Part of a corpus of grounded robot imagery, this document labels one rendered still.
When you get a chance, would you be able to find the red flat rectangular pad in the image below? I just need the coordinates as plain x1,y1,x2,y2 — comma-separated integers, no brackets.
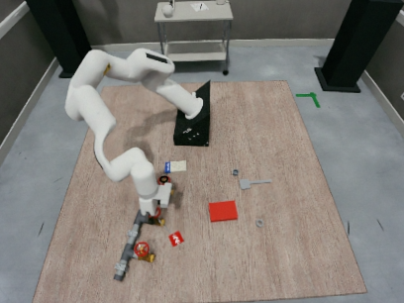
209,200,238,223

